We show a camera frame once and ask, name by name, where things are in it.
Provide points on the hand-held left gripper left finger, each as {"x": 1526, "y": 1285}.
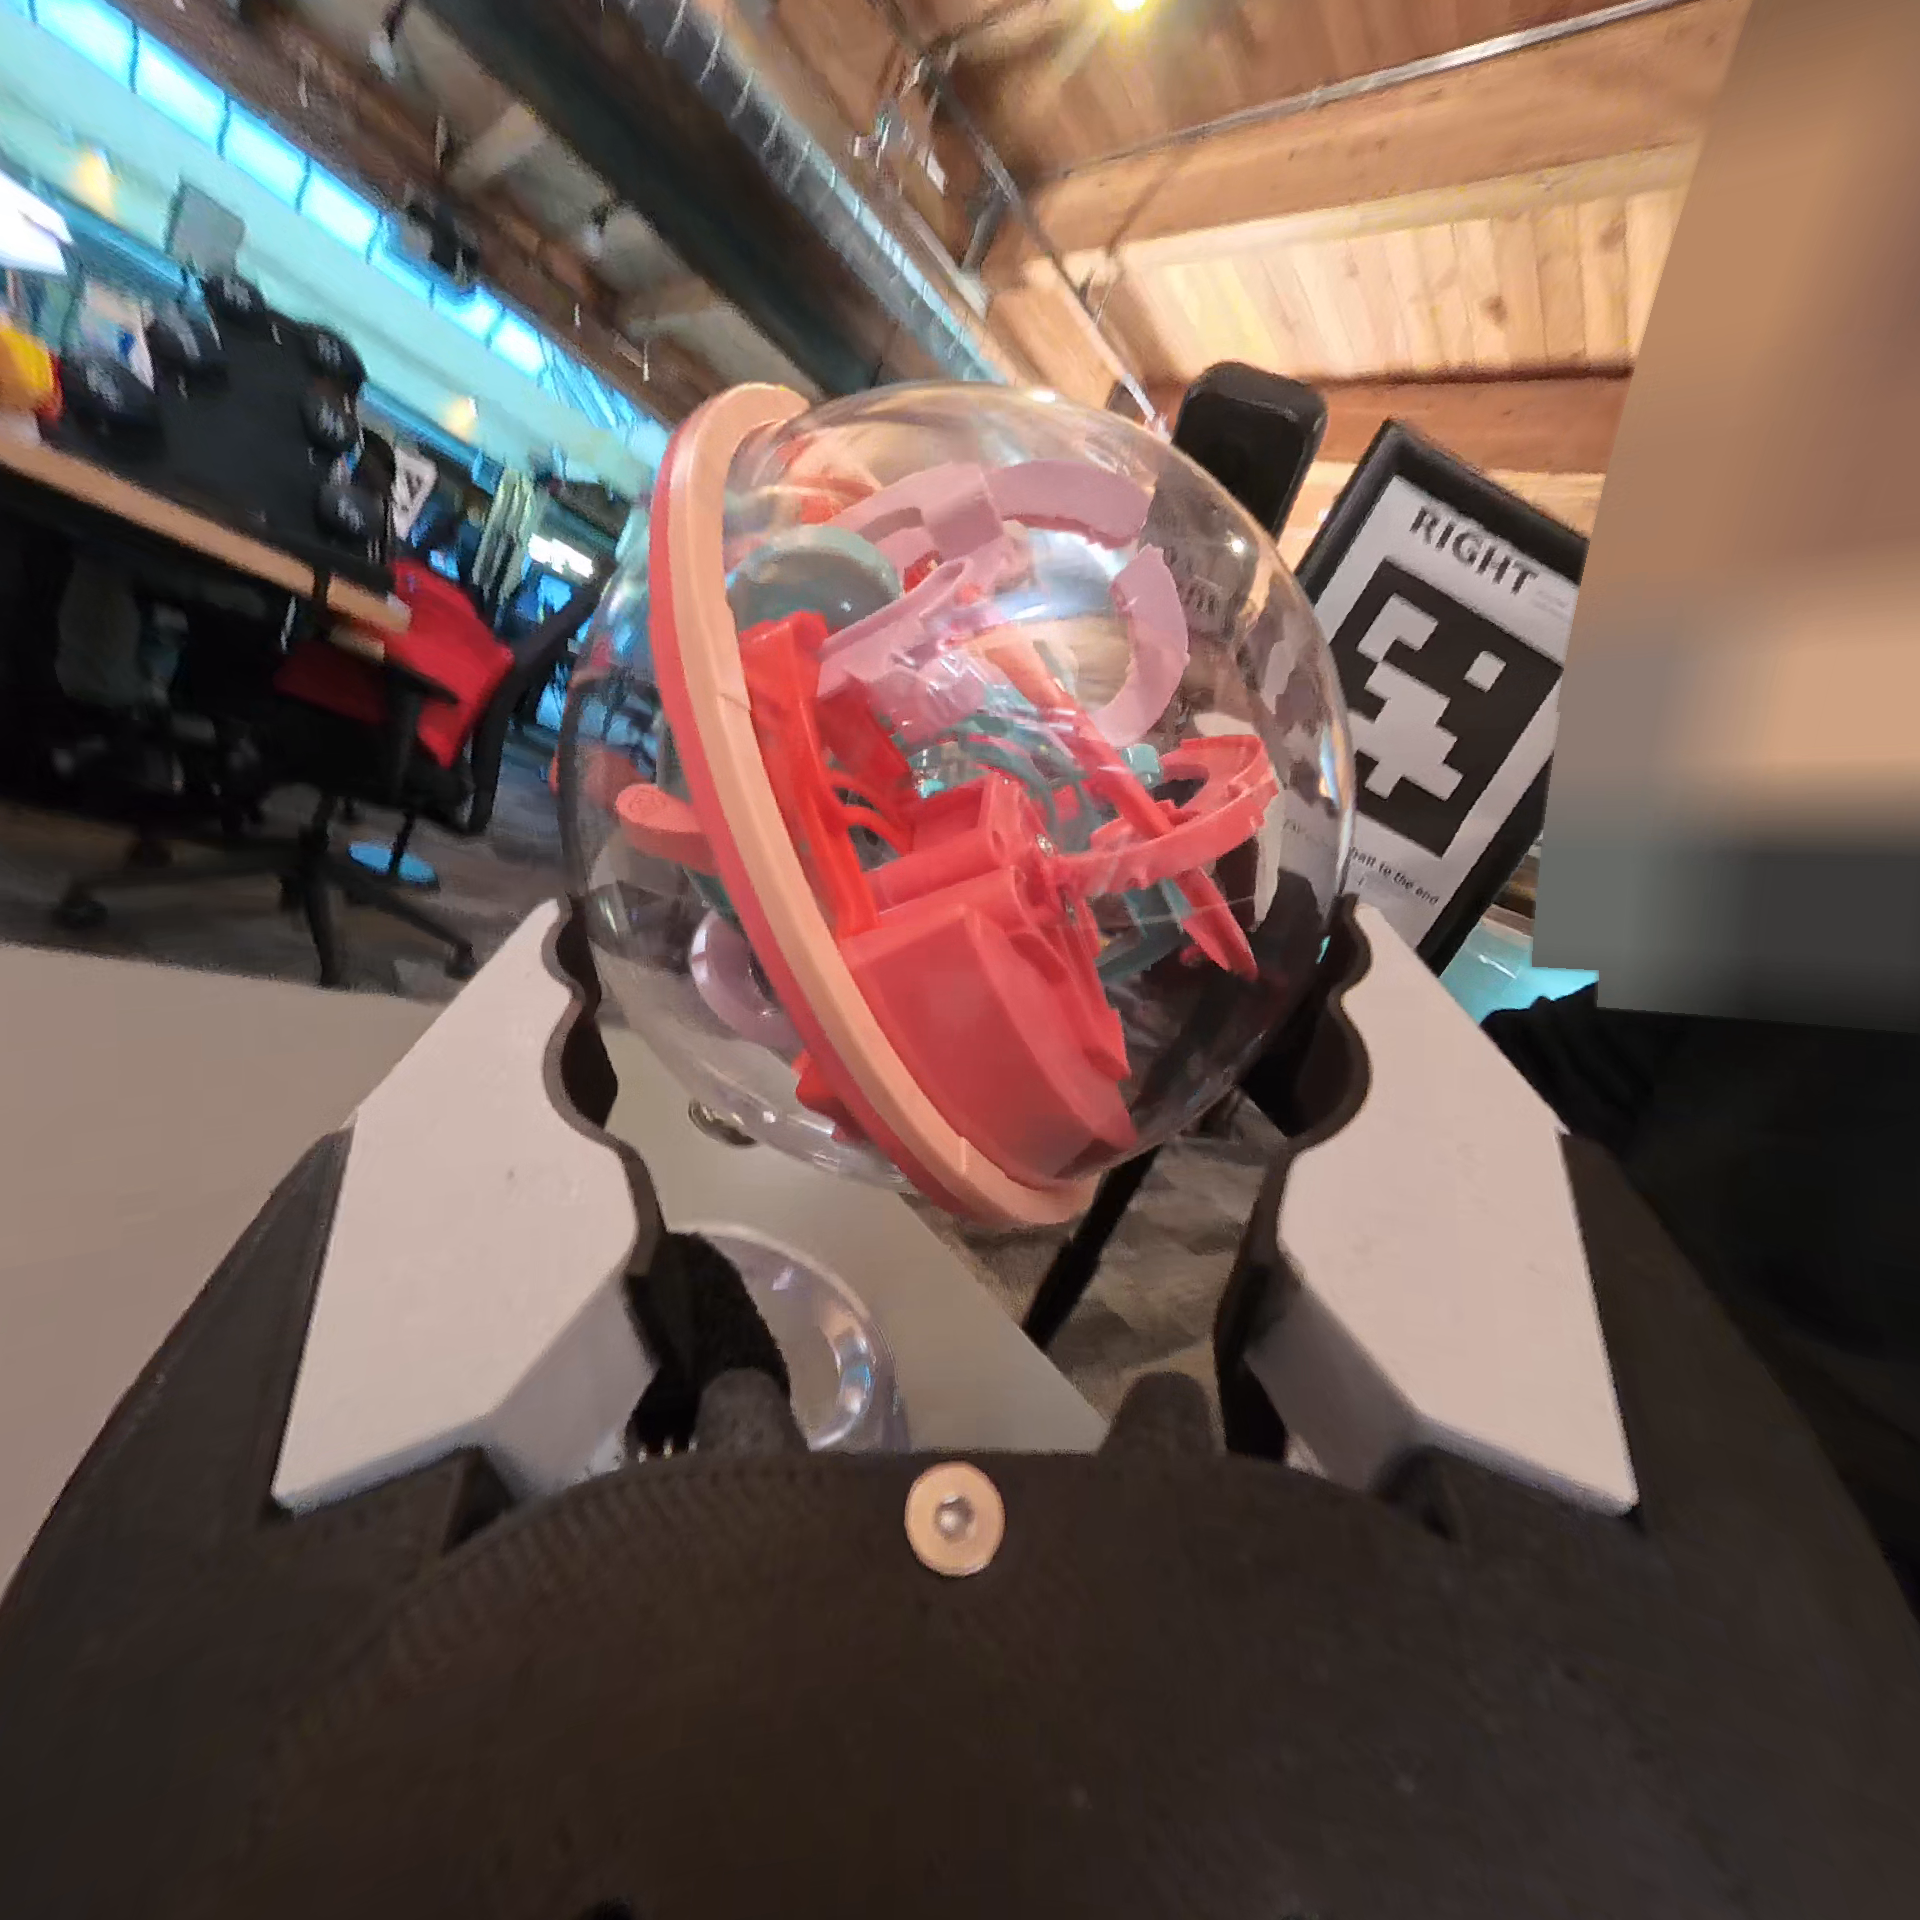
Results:
{"x": 451, "y": 1289}

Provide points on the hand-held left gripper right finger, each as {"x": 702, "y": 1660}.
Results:
{"x": 1440, "y": 1275}

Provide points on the clear plastic ball stand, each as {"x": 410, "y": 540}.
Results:
{"x": 838, "y": 1349}

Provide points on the clear maze ball red tracks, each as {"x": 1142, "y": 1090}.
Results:
{"x": 960, "y": 1020}

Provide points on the black framed marker sign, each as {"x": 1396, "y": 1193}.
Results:
{"x": 1440, "y": 690}

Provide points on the black office chair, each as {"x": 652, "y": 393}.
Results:
{"x": 451, "y": 750}

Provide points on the wooden desk black legs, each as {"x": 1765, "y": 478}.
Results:
{"x": 180, "y": 524}

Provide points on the black dumbbell rack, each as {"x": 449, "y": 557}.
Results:
{"x": 241, "y": 421}

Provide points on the yellow plastic bin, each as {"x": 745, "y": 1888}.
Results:
{"x": 28, "y": 374}

